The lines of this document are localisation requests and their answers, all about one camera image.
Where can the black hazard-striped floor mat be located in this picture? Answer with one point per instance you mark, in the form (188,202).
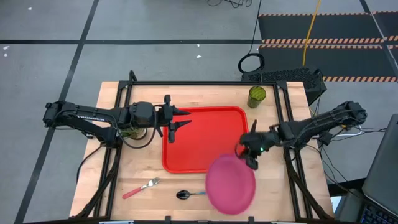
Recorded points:
(342,26)

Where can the black perforated computer case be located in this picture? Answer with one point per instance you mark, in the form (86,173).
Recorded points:
(289,76)

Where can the pink round plate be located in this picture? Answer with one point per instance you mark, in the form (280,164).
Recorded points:
(230,186)

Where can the red plastic tray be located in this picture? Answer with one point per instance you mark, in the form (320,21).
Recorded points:
(202,137)

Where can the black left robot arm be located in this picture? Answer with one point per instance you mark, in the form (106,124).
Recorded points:
(93,116)

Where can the grey laptop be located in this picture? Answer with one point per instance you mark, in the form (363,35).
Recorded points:
(382,161)

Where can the black metal table frame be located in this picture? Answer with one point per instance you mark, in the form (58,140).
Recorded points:
(199,83)

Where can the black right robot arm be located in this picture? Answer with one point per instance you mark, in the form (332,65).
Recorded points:
(326,119)

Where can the green translucent cup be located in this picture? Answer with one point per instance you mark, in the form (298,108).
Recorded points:
(256,96)

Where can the small potted green plant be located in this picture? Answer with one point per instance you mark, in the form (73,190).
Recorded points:
(135,133)

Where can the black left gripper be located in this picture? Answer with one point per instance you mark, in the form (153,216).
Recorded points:
(164,119)

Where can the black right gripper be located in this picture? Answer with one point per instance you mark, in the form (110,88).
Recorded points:
(261,141)

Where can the grey rounded object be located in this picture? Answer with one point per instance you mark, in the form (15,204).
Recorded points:
(349,208)

